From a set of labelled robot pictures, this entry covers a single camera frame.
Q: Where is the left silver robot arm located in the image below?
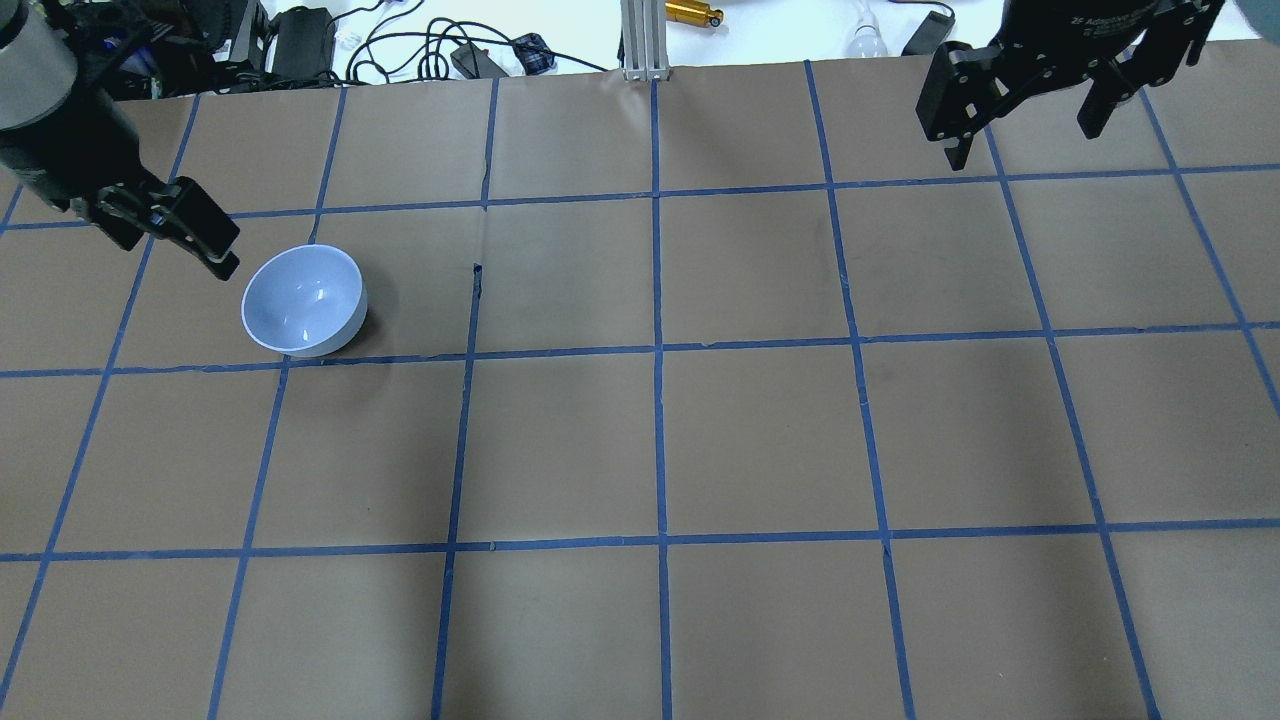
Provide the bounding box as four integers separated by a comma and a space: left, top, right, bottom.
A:
1, 1, 241, 281

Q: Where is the yellow screwdriver tool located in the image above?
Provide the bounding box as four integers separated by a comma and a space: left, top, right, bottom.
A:
664, 0, 724, 28

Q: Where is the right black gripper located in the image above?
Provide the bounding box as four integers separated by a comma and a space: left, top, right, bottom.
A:
916, 1, 1225, 172

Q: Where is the blue bowl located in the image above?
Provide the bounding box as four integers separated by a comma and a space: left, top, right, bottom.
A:
239, 243, 369, 359

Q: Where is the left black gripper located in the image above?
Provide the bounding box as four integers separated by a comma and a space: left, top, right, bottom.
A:
1, 100, 241, 281

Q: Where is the black power adapter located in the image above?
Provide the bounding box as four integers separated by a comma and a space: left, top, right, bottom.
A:
900, 10, 955, 56

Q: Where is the aluminium frame post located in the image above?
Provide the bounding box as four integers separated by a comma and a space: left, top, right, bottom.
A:
620, 0, 671, 82

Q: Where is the white light bulb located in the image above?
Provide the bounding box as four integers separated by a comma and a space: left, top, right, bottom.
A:
847, 1, 890, 59

